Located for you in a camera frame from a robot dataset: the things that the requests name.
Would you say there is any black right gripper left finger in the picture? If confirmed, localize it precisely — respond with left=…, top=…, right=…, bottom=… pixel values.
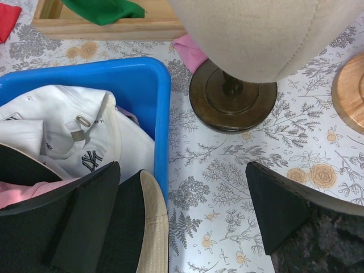
left=44, top=162, right=121, bottom=266

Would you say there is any black bucket hat beige brim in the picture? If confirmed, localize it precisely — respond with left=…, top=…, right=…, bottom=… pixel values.
left=1, top=145, right=169, bottom=272

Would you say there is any blue plastic bin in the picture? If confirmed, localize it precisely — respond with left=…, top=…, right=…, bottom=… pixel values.
left=1, top=57, right=171, bottom=199

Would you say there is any red cloth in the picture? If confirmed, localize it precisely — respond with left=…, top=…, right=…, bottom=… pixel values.
left=0, top=3, right=22, bottom=44

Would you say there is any beige mannequin head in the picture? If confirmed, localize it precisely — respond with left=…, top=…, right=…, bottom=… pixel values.
left=170, top=0, right=363, bottom=83

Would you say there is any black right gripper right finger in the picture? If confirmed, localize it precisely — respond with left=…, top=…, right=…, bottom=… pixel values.
left=245, top=162, right=311, bottom=255

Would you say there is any wooden clothes rack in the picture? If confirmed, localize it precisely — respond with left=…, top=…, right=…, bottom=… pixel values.
left=32, top=0, right=186, bottom=41

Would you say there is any white baseball cap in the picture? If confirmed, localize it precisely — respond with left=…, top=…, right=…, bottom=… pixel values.
left=1, top=85, right=154, bottom=181

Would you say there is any pink t-shirt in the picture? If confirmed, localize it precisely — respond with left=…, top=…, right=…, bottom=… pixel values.
left=172, top=34, right=208, bottom=73

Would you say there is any pink cap in bin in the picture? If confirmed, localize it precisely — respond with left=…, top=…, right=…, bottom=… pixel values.
left=0, top=178, right=78, bottom=209

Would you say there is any green tank top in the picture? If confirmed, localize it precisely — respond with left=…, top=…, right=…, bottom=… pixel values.
left=62, top=0, right=145, bottom=26

